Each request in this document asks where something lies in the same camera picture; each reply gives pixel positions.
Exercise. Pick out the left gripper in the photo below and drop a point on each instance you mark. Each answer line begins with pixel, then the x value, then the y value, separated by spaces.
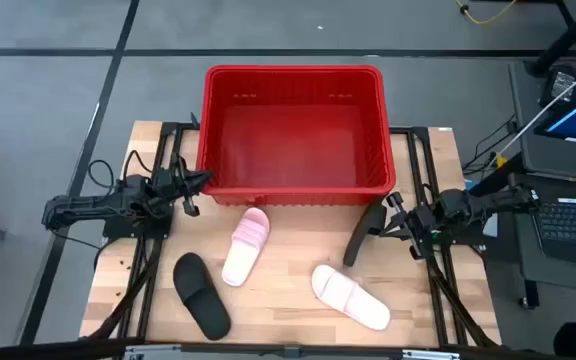
pixel 170 187

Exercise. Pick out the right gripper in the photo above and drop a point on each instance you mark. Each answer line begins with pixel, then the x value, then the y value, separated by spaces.
pixel 418 222

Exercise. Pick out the black slide sandal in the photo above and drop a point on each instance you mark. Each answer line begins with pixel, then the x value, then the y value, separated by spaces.
pixel 200 300
pixel 363 230

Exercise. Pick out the pink slide sandal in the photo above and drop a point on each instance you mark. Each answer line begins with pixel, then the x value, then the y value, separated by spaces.
pixel 245 245
pixel 348 297

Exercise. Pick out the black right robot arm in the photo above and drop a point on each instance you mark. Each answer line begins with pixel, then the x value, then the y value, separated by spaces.
pixel 493 200

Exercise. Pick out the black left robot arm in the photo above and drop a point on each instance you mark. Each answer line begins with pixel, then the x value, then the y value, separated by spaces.
pixel 83 206

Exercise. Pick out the red plastic bin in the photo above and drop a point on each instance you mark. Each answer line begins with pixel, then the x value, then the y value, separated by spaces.
pixel 293 150

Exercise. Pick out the white card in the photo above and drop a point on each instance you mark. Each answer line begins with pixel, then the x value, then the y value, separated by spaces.
pixel 490 227

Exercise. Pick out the yellow clip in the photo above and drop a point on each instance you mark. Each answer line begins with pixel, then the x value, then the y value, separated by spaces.
pixel 501 161

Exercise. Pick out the black desk leg with caster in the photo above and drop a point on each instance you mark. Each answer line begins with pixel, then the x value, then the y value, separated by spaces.
pixel 530 295

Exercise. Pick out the white rod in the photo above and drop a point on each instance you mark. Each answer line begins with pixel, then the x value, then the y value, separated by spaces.
pixel 548 107

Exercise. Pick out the black box with label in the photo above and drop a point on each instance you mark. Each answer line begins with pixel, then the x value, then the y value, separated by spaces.
pixel 558 85

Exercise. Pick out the black crossbar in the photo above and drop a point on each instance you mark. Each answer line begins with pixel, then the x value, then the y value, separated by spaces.
pixel 43 351

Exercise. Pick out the black stand leg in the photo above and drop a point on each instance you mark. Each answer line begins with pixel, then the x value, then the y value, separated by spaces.
pixel 563 42

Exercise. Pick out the silver metal bracket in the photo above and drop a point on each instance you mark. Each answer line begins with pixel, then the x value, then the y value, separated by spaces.
pixel 153 352
pixel 430 355

